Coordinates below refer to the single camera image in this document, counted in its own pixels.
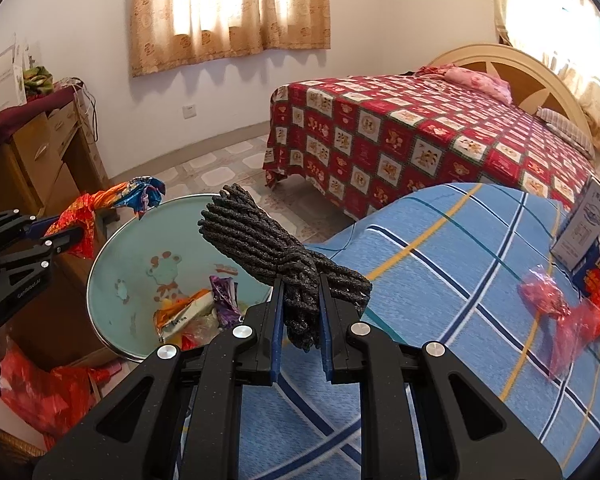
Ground green cloth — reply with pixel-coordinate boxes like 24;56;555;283
22;65;54;97

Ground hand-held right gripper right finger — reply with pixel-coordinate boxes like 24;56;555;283
319;275;563;480

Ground maroon cloth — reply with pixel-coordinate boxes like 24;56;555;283
0;85;77;137

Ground blue plaid blanket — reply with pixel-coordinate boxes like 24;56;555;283
180;182;600;480

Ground narrow beige patterned curtain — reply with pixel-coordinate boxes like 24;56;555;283
487;0;600;163

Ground teal round waste bin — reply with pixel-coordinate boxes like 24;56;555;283
86;192;276;363

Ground purple foil wrapper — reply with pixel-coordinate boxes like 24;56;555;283
209;275;242;328

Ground pink pillow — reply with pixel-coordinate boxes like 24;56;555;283
442;65;513;106

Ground dark grey rope bundle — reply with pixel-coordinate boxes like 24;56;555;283
198;183;373;352

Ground orange and white snack wrapper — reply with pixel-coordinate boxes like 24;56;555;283
154;290;216;343

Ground thin cables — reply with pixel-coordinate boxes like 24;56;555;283
71;79;102;143

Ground wooden cabinet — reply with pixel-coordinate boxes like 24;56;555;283
0;87;121;366

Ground striped pillow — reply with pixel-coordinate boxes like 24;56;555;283
536;107;597;161

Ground wide beige patterned curtain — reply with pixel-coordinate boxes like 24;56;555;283
129;0;332;79

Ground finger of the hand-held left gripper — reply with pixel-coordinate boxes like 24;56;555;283
0;211;61;241
0;227;84;281

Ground white paper card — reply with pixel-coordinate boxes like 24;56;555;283
0;34;29;112

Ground pink plastic bag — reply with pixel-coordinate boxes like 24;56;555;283
519;267;600;377

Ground bed with red patterned quilt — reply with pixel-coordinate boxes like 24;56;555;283
262;74;596;221

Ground blue and yellow packet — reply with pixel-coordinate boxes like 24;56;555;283
572;240;600;297

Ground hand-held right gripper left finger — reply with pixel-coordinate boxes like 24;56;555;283
32;275;287;480

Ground colourful foil wrapper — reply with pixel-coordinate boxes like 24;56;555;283
44;175;167;261

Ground cream wooden headboard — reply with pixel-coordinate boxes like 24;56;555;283
427;43;598;146

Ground blue and white carton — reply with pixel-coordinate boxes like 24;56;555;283
551;176;600;272

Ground red plastic bag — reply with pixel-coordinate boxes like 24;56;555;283
0;345;112;436

